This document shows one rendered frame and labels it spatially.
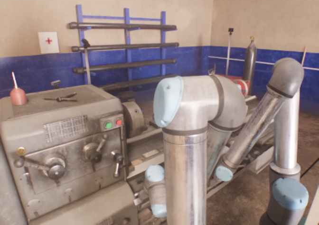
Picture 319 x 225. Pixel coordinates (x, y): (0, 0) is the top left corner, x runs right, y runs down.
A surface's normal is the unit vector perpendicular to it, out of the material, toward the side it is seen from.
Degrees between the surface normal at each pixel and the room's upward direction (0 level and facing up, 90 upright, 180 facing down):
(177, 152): 82
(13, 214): 90
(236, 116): 106
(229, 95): 72
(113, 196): 32
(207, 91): 55
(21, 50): 90
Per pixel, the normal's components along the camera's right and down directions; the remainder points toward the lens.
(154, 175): 0.09, -0.78
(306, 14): -0.79, 0.21
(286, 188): -0.04, -0.91
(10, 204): 0.62, 0.26
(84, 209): 0.32, -0.66
